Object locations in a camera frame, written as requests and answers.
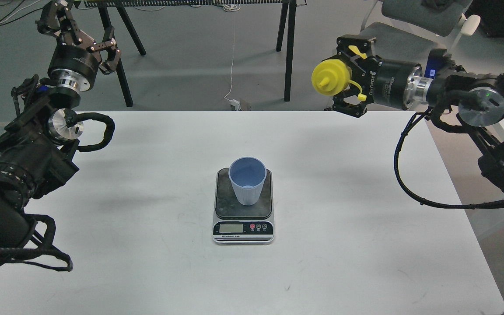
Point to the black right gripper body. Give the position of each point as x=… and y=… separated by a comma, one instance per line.
x=388, y=81

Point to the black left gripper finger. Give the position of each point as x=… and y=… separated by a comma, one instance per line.
x=106, y=52
x=56, y=20

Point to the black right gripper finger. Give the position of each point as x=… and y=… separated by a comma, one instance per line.
x=352, y=102
x=356, y=50

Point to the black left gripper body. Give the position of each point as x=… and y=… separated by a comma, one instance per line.
x=75, y=62

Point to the yellow squeeze bottle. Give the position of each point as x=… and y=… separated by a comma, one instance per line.
x=333, y=76

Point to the blue plastic cup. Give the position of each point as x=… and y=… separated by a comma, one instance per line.
x=247, y=176

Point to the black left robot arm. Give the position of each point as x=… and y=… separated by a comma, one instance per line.
x=38, y=146

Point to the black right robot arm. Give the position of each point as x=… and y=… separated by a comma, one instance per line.
x=456, y=101

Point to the digital kitchen scale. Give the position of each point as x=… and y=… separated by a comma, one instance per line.
x=237, y=224

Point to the grey office chair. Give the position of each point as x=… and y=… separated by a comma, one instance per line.
x=439, y=17

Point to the black-legged background table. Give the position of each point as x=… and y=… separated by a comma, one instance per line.
x=177, y=38

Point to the white power adapter on floor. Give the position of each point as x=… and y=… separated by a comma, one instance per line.
x=239, y=105

